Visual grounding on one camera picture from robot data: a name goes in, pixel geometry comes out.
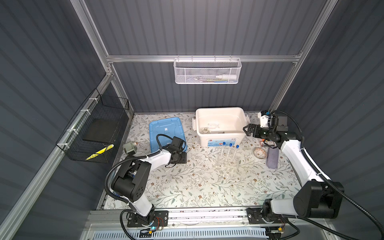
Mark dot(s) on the yellow black striped tape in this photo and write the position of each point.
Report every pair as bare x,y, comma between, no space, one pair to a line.
100,152

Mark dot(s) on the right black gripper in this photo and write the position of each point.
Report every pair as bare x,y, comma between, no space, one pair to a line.
256,128

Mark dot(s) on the aluminium rail front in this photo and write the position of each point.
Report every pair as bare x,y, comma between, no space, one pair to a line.
182,218

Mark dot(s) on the white wire mesh basket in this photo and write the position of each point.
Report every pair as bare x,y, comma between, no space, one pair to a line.
203,71

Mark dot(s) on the black pad in basket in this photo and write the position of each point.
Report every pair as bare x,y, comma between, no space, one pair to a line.
100,131

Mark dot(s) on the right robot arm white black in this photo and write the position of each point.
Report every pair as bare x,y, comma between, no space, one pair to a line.
315,199

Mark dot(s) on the colourful marker pack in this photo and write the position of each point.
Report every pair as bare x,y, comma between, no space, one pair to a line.
265,143

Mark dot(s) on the black wire mesh basket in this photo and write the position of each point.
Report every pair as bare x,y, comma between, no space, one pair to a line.
101,106

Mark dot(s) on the blue plastic bin lid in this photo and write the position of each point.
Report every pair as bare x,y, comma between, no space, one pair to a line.
171,127

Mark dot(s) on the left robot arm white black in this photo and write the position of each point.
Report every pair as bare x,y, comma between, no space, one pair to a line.
127,180

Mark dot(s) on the white plastic storage bin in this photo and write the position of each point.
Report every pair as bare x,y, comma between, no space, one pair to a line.
231,120

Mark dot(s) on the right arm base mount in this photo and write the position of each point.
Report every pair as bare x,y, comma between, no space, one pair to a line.
258,216

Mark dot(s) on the white tube in mesh basket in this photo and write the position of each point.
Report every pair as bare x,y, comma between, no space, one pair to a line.
227,77

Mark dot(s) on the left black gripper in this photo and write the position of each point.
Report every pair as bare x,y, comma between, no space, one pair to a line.
184,159

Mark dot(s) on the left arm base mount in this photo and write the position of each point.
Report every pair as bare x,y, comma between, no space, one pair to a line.
147,218

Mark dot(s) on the clear plastic test tube rack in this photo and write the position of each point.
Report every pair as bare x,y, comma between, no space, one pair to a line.
224,171

